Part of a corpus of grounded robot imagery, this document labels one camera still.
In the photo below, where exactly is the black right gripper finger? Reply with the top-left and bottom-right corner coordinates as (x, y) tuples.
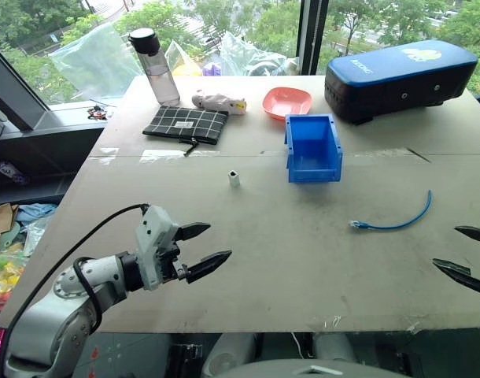
(453, 225), (480, 245)
(432, 258), (480, 302)

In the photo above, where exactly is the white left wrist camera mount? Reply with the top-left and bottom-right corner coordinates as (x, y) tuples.
(134, 204), (181, 292)

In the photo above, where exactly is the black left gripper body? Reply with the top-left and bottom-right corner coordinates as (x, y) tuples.
(157, 224), (192, 284)

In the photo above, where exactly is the clear water bottle black cap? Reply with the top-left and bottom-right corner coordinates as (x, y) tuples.
(127, 28), (182, 106)

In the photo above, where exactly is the grey plush toy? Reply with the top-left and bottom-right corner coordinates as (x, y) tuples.
(191, 89), (248, 116)

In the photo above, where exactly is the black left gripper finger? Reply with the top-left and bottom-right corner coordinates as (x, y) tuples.
(184, 250), (233, 284)
(182, 222), (212, 242)

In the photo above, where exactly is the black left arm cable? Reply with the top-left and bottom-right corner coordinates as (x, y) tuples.
(0, 202), (150, 378)

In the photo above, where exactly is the blue plastic storage bin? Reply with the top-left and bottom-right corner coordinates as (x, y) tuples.
(283, 113), (344, 184)

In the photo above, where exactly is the brown cardboard piece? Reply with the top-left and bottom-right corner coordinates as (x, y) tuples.
(0, 202), (20, 235)

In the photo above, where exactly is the clear plastic bag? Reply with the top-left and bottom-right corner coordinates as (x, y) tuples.
(218, 31), (300, 77)
(49, 21), (145, 102)

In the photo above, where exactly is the colourful toy pile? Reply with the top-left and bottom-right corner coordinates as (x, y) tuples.
(0, 226), (28, 316)

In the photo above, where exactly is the black checkered zip pouch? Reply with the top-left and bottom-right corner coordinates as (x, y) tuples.
(142, 105), (230, 158)

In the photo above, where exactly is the blue Ethernet cable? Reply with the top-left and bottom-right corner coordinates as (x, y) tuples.
(349, 189), (434, 233)

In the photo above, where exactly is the grey rounded robot body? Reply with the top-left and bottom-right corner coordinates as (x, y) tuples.
(208, 332), (410, 378)

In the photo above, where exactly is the light blue cloth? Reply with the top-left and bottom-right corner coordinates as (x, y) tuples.
(15, 202), (58, 228)

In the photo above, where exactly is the pink plastic bowl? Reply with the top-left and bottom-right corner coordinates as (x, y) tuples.
(262, 87), (314, 122)

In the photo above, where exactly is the blue and black case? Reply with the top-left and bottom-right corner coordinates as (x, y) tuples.
(324, 39), (479, 125)

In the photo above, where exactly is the white cable under table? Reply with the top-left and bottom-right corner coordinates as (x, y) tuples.
(290, 332), (308, 359)

